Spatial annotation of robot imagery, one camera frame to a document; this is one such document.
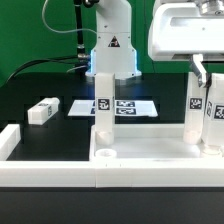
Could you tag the white U-shaped fence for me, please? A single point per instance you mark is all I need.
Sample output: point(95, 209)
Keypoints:
point(88, 174)

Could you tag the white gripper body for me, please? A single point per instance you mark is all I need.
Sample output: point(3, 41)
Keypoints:
point(180, 29)

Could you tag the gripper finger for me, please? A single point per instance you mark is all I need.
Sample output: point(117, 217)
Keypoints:
point(199, 70)

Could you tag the white desk top tray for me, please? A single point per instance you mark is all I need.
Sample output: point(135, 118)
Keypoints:
point(144, 144)

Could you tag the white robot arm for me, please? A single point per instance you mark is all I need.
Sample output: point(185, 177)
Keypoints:
point(113, 52)

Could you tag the fiducial marker sheet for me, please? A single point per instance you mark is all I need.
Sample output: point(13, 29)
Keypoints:
point(124, 108)

